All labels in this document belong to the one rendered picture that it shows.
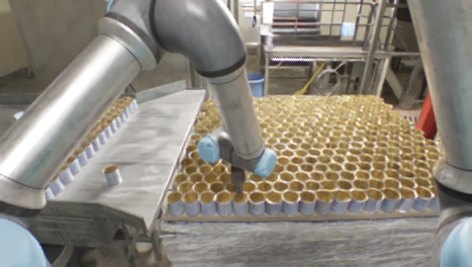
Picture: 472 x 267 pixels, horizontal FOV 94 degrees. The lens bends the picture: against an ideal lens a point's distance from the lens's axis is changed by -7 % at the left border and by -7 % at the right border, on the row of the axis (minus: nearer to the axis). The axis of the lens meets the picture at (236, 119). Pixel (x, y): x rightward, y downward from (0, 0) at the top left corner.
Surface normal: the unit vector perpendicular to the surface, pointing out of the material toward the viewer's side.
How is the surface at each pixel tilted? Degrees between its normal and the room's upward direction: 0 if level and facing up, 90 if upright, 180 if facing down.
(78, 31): 90
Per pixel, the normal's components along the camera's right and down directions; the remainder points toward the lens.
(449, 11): -0.76, 0.36
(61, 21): -0.04, 0.47
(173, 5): -0.18, 0.06
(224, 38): 0.53, 0.19
